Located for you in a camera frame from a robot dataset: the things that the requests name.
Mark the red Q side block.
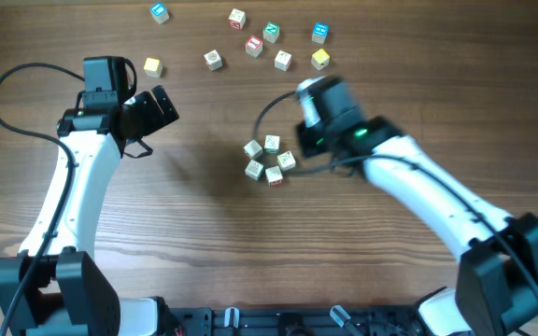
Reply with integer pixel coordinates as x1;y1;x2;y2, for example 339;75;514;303
204;49;223;71

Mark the blue top block right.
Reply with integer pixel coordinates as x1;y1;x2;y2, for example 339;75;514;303
312;22;329;44

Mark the green N top block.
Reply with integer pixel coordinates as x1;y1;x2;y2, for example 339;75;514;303
263;21;280;43

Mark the blue block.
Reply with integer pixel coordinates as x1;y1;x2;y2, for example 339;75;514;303
149;3;169;24
312;22;329;44

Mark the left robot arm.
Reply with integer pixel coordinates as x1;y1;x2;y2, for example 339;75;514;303
0;86;179;335

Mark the block with green side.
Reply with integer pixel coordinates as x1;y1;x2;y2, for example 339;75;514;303
245;160;264;180

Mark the yellow top block left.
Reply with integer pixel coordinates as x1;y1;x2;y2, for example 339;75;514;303
144;58;163;77

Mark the red I top block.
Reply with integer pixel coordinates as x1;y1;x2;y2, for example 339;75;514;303
245;35;263;58

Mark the blue top block far left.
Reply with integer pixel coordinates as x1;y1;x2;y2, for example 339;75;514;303
149;3;169;24

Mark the green Z top block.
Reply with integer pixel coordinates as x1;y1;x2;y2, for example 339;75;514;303
265;166;284;187

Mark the green framed picture block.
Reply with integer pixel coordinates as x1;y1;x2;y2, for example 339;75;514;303
264;134;280;154

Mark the plain block number 2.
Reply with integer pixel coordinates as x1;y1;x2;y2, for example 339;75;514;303
275;50;291;71

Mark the yellow top block right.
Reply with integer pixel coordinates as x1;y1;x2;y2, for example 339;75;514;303
311;49;331;70

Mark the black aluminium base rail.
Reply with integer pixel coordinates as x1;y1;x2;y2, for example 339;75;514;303
165;305;433;336

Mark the block with animal drawing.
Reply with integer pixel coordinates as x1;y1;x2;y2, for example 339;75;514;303
277;151;296;171

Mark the red sided block top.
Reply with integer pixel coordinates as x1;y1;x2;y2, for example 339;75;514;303
228;8;246;30

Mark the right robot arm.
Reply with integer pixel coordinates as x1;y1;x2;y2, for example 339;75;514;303
296;118;538;335

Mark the yellow block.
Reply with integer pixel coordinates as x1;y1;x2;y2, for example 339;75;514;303
311;49;331;70
144;58;163;77

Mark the plain white wooden block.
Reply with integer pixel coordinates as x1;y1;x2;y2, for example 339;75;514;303
244;140;263;160

